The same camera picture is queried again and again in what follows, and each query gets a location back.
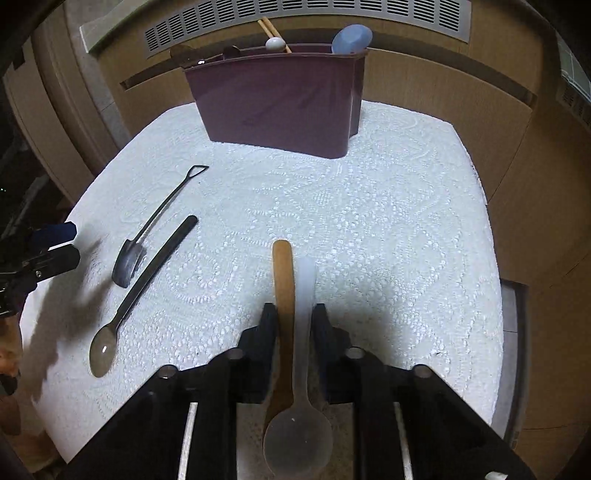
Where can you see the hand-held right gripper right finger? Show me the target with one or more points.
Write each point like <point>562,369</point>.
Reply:
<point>330,350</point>

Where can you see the metal shovel-shaped spoon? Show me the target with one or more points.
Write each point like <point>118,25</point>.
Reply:
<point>125,267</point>

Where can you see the blue plastic spoon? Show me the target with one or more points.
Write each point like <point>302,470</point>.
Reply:
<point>351,39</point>

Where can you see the brown wooden spoon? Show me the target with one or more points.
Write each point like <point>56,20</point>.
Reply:
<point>283,277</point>

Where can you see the white lace tablecloth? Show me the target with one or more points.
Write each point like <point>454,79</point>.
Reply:
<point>369,221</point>

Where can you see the metal slotted spoon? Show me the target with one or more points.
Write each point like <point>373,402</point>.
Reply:
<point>181,51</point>

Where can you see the white ball-tipped stirrer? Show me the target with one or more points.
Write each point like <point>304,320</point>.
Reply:
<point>275,44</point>

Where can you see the purple plastic utensil holder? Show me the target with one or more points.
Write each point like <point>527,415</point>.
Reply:
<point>277,101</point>

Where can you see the long grey vent grille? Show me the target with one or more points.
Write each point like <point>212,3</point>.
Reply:
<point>323,18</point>

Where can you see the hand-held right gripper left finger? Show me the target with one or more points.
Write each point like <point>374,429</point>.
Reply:
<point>258,350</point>

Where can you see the wooden chopstick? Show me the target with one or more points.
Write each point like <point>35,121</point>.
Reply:
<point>272,36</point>
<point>277,32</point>

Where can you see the white plastic spoon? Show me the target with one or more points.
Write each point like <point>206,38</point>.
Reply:
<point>298,438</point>

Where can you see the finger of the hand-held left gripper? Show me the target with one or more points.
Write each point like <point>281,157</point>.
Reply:
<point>55,261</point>
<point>53,233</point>

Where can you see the beige counter ledge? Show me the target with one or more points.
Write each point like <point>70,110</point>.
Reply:
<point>106,30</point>

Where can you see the short grey vent grille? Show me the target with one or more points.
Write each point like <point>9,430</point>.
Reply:
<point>575,87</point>

